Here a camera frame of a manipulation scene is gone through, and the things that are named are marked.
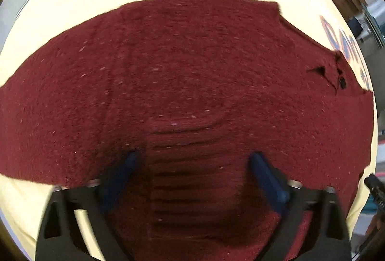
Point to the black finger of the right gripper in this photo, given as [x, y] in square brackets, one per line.
[376, 189]

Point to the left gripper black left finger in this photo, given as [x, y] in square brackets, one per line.
[59, 236]

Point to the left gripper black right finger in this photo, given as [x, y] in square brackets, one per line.
[327, 236]

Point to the dark red knit sweater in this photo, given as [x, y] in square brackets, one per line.
[195, 87]

